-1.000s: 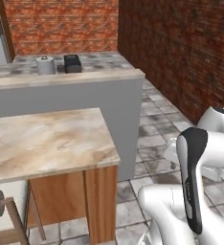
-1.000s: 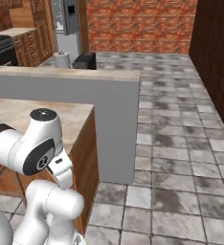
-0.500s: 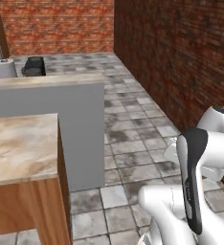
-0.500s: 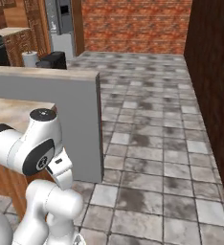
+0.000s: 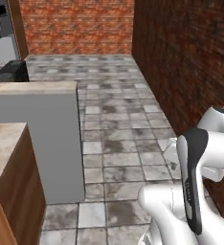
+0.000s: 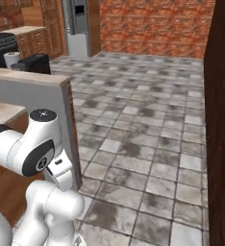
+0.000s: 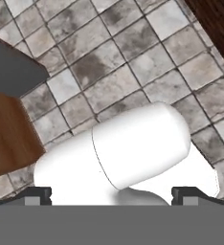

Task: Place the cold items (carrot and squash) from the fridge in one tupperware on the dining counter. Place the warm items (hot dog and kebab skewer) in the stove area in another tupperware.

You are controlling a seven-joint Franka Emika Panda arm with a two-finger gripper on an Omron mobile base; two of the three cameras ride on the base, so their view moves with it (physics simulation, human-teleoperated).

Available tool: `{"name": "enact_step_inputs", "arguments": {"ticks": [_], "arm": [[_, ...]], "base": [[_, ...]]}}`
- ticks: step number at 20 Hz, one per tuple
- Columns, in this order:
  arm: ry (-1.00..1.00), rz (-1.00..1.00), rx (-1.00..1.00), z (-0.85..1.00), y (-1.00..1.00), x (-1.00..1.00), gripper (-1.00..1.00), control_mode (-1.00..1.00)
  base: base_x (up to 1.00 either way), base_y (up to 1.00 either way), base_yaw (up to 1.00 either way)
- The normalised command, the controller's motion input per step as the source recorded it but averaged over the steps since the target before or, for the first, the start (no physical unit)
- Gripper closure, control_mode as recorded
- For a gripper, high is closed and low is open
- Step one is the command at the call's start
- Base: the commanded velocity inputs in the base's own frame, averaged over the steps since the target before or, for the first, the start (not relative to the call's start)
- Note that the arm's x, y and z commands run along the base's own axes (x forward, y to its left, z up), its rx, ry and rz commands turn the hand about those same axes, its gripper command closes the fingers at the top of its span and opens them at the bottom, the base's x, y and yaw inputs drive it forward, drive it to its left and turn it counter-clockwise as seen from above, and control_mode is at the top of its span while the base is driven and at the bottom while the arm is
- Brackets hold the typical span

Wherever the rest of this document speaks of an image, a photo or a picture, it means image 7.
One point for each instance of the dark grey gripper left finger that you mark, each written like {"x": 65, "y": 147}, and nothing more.
{"x": 37, "y": 194}

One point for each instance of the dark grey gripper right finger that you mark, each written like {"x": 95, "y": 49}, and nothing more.
{"x": 184, "y": 193}

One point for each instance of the brown wooden counter cabinet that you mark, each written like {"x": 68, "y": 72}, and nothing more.
{"x": 8, "y": 134}

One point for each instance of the white rounded cylinder object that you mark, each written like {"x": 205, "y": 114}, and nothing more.
{"x": 139, "y": 146}

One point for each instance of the dark wooden cabinet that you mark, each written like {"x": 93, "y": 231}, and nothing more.
{"x": 217, "y": 25}

